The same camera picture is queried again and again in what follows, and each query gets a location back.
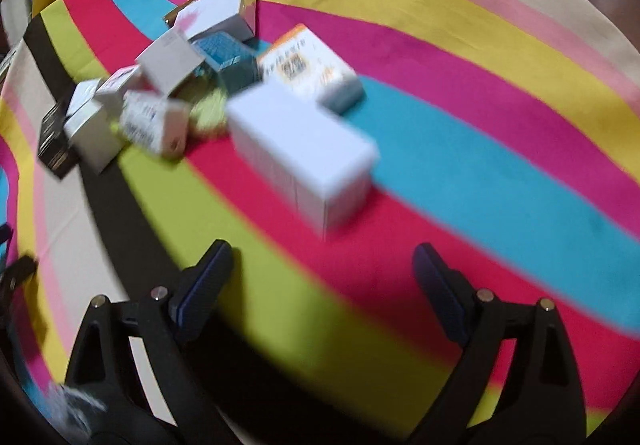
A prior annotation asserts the teal box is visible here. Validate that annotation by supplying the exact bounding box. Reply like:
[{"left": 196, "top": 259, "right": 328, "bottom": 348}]
[{"left": 192, "top": 32, "right": 262, "bottom": 95}]

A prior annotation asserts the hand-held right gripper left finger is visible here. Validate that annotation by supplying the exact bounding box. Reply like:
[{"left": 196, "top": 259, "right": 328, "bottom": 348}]
[{"left": 65, "top": 239, "right": 236, "bottom": 445}]

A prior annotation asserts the small gold box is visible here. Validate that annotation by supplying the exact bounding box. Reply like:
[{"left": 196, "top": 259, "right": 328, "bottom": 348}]
[{"left": 163, "top": 0, "right": 197, "bottom": 27}]

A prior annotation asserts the orange and white box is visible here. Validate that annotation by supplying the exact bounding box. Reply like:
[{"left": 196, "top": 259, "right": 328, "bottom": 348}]
[{"left": 256, "top": 24, "right": 364, "bottom": 114}]

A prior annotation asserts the small white pink box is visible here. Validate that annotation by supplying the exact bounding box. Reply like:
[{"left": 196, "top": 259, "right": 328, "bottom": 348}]
[{"left": 96, "top": 64, "right": 152, "bottom": 99}]

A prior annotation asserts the yellow green packet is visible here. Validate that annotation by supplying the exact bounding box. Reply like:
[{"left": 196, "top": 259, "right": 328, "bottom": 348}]
[{"left": 191, "top": 85, "right": 232, "bottom": 142}]

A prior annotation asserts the white box with pink print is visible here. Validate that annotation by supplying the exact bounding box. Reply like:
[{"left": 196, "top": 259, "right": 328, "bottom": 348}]
[{"left": 175, "top": 0, "right": 259, "bottom": 44}]

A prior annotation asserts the white box with blue print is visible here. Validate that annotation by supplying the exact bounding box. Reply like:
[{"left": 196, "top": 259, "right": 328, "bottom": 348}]
[{"left": 120, "top": 92, "right": 194, "bottom": 159}]

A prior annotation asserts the white box with barcode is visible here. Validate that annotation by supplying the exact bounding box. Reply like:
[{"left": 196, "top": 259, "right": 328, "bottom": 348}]
[{"left": 63, "top": 79, "right": 124, "bottom": 175}]

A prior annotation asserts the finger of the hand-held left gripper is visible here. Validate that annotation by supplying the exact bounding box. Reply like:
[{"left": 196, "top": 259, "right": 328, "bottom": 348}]
[{"left": 0, "top": 254, "right": 39, "bottom": 293}]

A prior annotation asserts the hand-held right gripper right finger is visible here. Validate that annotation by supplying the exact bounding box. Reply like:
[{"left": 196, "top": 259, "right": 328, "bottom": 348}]
[{"left": 412, "top": 242, "right": 588, "bottom": 445}]

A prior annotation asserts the rainbow striped cloth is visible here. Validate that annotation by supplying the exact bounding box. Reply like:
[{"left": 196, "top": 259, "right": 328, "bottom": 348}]
[{"left": 0, "top": 0, "right": 640, "bottom": 445}]

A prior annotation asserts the large plain white box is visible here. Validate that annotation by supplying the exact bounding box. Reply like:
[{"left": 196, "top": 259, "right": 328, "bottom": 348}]
[{"left": 227, "top": 84, "right": 379, "bottom": 240}]

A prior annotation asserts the black box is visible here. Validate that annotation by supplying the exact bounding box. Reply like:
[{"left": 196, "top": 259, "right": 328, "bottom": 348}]
[{"left": 37, "top": 100, "right": 82, "bottom": 179}]

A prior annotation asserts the white box with tool print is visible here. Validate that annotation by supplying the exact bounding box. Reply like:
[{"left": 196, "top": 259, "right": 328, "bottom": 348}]
[{"left": 135, "top": 28, "right": 206, "bottom": 97}]

